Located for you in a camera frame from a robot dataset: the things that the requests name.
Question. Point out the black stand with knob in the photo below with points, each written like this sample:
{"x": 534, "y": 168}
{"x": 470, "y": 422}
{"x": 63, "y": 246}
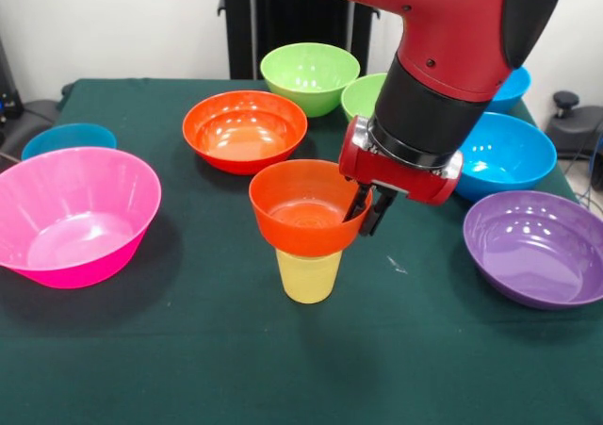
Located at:
{"x": 579, "y": 123}

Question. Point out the large pink bowl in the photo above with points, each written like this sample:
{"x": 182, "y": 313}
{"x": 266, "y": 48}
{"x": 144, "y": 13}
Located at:
{"x": 70, "y": 217}

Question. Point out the small blue bowl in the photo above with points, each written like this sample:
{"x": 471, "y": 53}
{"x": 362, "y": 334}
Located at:
{"x": 66, "y": 137}

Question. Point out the green bowl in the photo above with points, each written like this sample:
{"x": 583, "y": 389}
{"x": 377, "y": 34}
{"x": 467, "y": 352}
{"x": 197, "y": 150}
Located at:
{"x": 306, "y": 76}
{"x": 360, "y": 97}

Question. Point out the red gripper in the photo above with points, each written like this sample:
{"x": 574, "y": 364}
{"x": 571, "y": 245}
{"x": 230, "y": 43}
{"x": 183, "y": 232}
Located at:
{"x": 386, "y": 175}

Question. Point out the yellow plastic cup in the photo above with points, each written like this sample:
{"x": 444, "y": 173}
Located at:
{"x": 306, "y": 279}

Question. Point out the small orange bowl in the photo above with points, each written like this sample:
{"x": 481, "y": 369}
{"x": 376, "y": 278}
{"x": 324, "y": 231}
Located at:
{"x": 301, "y": 236}

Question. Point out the purple bowl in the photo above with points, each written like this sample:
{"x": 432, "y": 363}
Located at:
{"x": 532, "y": 250}

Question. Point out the black equipment box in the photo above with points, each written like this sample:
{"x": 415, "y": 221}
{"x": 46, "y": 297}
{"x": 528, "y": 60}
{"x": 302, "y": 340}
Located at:
{"x": 7, "y": 100}

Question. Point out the dark green tablecloth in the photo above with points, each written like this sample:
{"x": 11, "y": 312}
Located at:
{"x": 301, "y": 349}

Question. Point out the large blue bowl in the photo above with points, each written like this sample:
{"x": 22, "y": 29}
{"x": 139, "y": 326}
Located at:
{"x": 511, "y": 90}
{"x": 509, "y": 156}

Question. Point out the large orange-red bowl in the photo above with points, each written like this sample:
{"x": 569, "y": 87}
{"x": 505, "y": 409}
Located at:
{"x": 245, "y": 133}

